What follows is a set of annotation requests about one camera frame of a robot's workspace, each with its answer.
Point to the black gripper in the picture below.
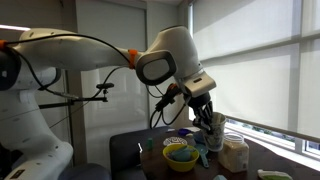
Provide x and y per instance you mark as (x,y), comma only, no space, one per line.
(199,100)

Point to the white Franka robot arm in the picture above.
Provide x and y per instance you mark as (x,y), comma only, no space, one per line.
(73,53)

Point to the dark blue small bowl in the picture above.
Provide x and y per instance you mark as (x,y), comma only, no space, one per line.
(184,132)

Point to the teal measuring spoon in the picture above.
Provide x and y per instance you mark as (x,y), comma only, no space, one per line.
(202,155)

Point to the white patterned plate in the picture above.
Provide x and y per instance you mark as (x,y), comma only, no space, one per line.
(175,141)

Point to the teal cup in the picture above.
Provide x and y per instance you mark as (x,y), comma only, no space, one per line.
(181,154)

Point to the clear jar of rice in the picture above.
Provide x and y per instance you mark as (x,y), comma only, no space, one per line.
(234,155)

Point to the yellow plastic bowl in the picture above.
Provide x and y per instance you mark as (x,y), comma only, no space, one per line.
(181,163)

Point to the small green bottle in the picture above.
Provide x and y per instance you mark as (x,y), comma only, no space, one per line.
(150,144)

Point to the teal small object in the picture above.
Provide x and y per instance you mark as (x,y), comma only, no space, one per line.
(220,177)

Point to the grey fabric armchair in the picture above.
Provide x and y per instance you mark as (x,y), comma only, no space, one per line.
(128,150)

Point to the white and green packet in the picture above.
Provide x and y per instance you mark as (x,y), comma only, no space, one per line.
(274,175)

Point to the dark blue grey seat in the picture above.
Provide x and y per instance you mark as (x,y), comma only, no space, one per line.
(85,172)

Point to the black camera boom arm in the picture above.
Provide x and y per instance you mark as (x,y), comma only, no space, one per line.
(83,98)

